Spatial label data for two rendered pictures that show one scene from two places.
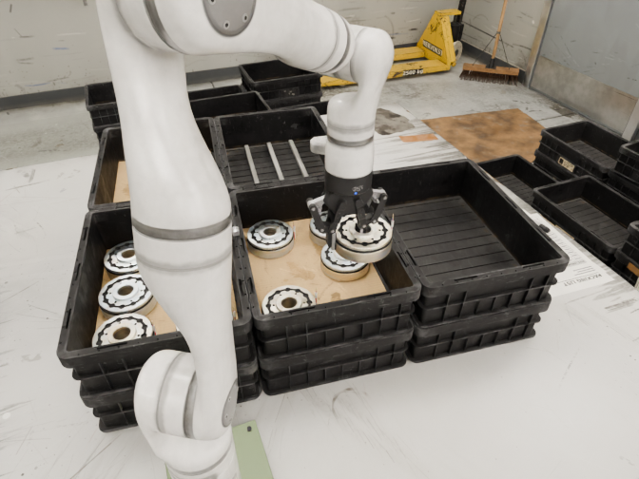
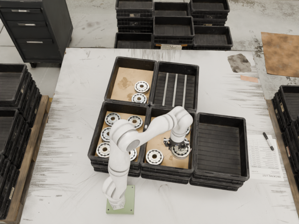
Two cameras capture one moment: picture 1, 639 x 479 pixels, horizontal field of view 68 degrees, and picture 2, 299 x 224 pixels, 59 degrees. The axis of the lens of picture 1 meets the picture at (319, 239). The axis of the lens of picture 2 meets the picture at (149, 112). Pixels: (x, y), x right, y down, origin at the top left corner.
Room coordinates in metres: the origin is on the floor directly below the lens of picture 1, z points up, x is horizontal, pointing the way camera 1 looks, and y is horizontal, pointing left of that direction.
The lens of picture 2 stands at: (0.00, -0.14, 2.31)
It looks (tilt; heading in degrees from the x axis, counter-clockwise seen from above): 56 degrees down; 21
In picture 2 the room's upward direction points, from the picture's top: 1 degrees clockwise
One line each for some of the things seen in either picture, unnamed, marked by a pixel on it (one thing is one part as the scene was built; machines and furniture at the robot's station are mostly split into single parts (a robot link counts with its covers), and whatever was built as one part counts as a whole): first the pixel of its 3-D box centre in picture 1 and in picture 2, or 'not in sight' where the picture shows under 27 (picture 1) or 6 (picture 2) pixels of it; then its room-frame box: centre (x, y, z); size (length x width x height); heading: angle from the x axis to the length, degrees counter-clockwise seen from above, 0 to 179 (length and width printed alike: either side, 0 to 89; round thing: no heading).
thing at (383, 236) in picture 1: (362, 231); (180, 148); (0.65, -0.08, 1.01); 0.10 x 0.10 x 0.01
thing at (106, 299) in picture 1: (125, 293); (109, 134); (0.65, 0.37, 0.86); 0.10 x 0.10 x 0.01
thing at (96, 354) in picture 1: (159, 263); (120, 130); (0.67, 0.30, 0.92); 0.40 x 0.30 x 0.02; 14
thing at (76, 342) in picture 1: (164, 282); (120, 134); (0.67, 0.30, 0.87); 0.40 x 0.30 x 0.11; 14
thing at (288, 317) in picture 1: (314, 239); (170, 137); (0.74, 0.01, 0.92); 0.40 x 0.30 x 0.02; 14
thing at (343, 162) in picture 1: (345, 143); (178, 129); (0.66, -0.04, 1.17); 0.11 x 0.09 x 0.06; 15
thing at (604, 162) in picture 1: (583, 174); not in sight; (1.98, -1.27, 0.31); 0.40 x 0.30 x 0.34; 22
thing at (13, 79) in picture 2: not in sight; (13, 97); (0.87, 1.51, 0.37); 0.40 x 0.30 x 0.45; 22
